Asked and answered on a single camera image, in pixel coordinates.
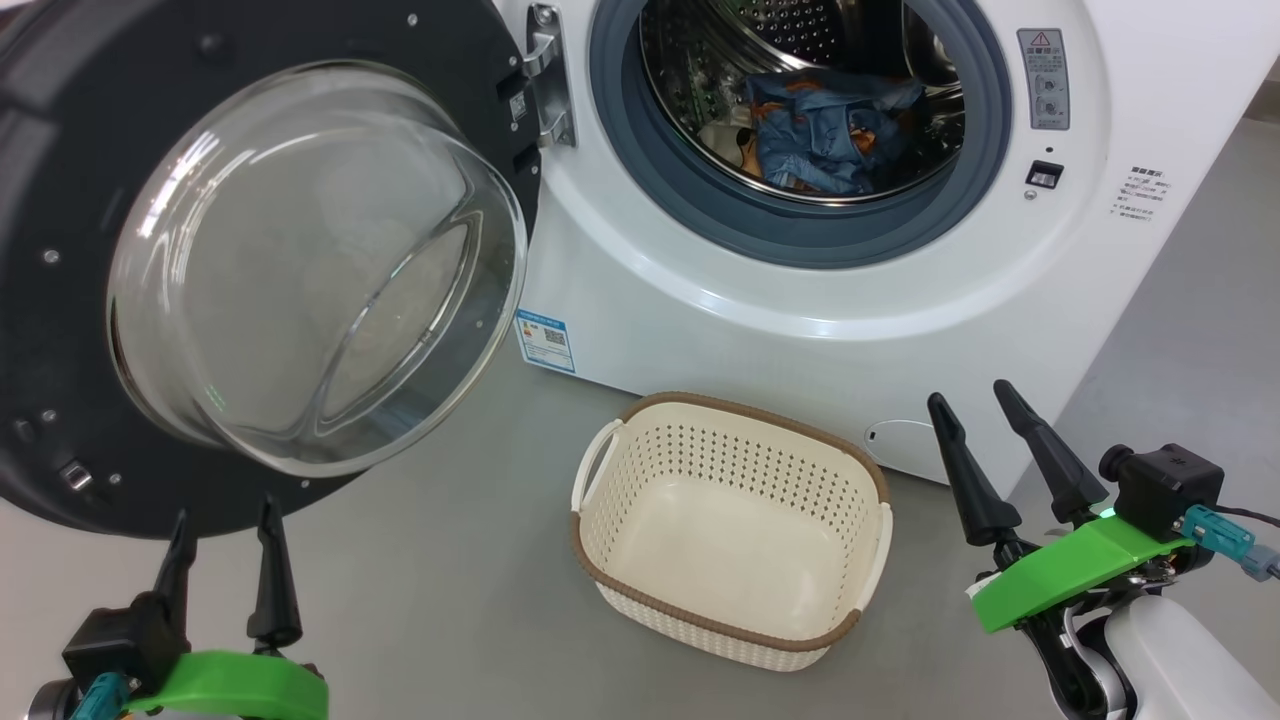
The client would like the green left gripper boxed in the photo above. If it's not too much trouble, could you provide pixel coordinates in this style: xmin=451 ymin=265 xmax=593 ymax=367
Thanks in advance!
xmin=125 ymin=494 xmax=329 ymax=720

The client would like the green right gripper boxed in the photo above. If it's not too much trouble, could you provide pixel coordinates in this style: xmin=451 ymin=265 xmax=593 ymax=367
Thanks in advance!
xmin=927 ymin=379 xmax=1216 ymax=636

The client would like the black round glass door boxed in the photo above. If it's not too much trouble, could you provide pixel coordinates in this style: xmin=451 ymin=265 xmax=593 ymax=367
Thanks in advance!
xmin=0 ymin=0 xmax=546 ymax=541

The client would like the white washing machine body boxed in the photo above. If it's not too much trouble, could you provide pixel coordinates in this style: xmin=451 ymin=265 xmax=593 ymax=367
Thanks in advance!
xmin=500 ymin=0 xmax=1280 ymax=488

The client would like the cream basket with brown rim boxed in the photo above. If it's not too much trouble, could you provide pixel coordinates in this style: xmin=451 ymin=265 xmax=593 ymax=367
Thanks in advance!
xmin=570 ymin=391 xmax=894 ymax=673

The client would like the steel washing drum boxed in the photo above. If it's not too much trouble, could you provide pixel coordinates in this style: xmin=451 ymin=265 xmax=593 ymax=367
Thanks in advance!
xmin=640 ymin=0 xmax=966 ymax=206

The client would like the grey rubber door gasket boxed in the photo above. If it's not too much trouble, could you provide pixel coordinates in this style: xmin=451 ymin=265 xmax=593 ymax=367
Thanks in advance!
xmin=588 ymin=0 xmax=1013 ymax=269

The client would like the silver door hinge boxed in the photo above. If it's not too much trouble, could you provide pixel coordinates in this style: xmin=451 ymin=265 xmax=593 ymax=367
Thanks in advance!
xmin=525 ymin=3 xmax=578 ymax=149

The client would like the round white filter cover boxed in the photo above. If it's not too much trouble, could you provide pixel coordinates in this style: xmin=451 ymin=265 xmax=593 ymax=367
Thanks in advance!
xmin=865 ymin=420 xmax=941 ymax=471

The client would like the grey warning sticker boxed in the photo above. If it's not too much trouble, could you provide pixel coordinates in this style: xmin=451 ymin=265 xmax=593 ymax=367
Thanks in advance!
xmin=1017 ymin=27 xmax=1071 ymax=131

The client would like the blue energy label sticker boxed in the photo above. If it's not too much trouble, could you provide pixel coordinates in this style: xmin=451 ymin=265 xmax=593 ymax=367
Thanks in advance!
xmin=514 ymin=308 xmax=578 ymax=375

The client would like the teal cable connector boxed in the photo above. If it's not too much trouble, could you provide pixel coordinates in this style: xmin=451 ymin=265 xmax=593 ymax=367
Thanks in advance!
xmin=1180 ymin=505 xmax=1280 ymax=583
xmin=68 ymin=672 xmax=131 ymax=720

